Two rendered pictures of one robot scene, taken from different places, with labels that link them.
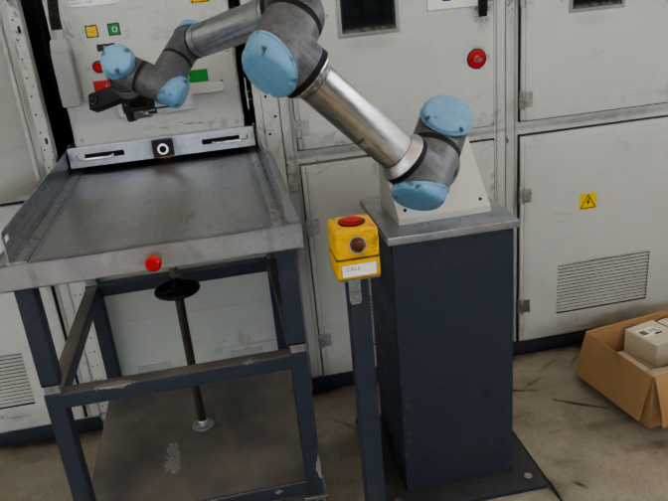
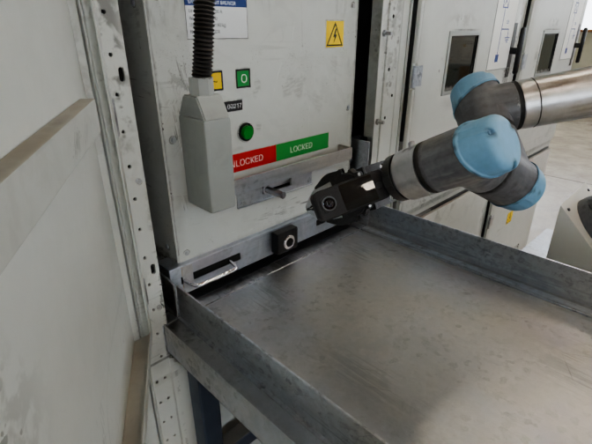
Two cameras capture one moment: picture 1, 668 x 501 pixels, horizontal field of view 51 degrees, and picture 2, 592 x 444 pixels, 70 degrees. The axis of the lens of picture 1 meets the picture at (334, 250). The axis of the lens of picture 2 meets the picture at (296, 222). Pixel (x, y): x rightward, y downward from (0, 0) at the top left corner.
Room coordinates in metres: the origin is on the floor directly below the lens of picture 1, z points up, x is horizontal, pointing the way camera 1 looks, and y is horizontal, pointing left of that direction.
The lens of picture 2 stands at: (1.34, 0.94, 1.32)
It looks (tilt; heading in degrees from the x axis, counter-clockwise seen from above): 24 degrees down; 324
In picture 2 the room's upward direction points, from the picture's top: straight up
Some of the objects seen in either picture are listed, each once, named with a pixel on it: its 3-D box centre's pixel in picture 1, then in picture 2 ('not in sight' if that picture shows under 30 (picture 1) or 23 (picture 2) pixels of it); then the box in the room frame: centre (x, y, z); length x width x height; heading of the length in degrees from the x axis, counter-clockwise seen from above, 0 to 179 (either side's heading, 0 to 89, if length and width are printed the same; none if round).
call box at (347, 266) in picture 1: (353, 247); not in sight; (1.20, -0.04, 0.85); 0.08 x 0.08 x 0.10; 8
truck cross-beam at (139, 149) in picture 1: (163, 145); (273, 234); (2.06, 0.47, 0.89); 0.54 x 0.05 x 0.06; 98
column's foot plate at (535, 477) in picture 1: (443, 448); not in sight; (1.67, -0.26, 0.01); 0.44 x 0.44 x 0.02; 7
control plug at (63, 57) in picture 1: (67, 73); (206, 151); (1.94, 0.67, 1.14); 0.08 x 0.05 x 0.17; 8
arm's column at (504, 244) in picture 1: (438, 342); not in sight; (1.67, -0.26, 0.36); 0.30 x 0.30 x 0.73; 7
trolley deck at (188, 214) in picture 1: (162, 208); (430, 347); (1.67, 0.42, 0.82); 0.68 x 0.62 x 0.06; 8
